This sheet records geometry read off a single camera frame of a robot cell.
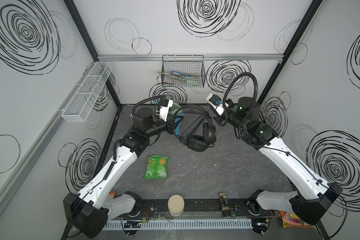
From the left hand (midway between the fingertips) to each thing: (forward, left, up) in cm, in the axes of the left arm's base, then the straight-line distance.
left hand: (183, 118), depth 66 cm
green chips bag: (-11, +15, -32) cm, 37 cm away
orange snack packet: (-26, +36, -34) cm, 56 cm away
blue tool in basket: (+37, +5, -2) cm, 38 cm away
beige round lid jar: (-30, +2, -28) cm, 41 cm away
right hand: (+6, -12, +7) cm, 15 cm away
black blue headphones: (-11, -6, -2) cm, 13 cm away
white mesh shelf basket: (+4, +51, -1) cm, 52 cm away
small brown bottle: (-28, -21, -32) cm, 47 cm away
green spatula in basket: (+30, -2, -2) cm, 30 cm away
